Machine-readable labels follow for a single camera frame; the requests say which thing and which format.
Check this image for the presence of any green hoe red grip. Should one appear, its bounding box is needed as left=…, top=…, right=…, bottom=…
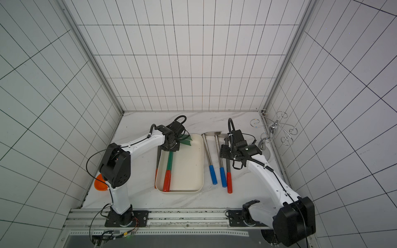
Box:
left=163, top=134, right=192, bottom=192
left=180, top=139, right=191, bottom=146

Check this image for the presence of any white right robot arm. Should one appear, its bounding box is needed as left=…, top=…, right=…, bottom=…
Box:
left=220, top=130, right=316, bottom=247

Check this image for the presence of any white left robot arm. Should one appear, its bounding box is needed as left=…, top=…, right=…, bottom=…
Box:
left=99, top=115, right=191, bottom=227

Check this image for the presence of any cream plastic storage tray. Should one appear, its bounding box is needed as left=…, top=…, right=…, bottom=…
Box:
left=155, top=134, right=204, bottom=194

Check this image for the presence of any chrome wire cup rack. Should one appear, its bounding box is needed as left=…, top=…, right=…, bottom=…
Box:
left=250, top=110, right=298, bottom=150

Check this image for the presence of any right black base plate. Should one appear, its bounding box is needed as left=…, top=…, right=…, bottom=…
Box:
left=225, top=209, right=267, bottom=227

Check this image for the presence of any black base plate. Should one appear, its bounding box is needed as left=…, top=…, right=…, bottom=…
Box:
left=225, top=209, right=267, bottom=227
left=104, top=209, right=149, bottom=228

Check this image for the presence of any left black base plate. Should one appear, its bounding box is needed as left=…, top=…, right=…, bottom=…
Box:
left=104, top=209, right=149, bottom=228

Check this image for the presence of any aluminium mounting rail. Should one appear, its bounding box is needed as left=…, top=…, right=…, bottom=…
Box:
left=63, top=207, right=274, bottom=240

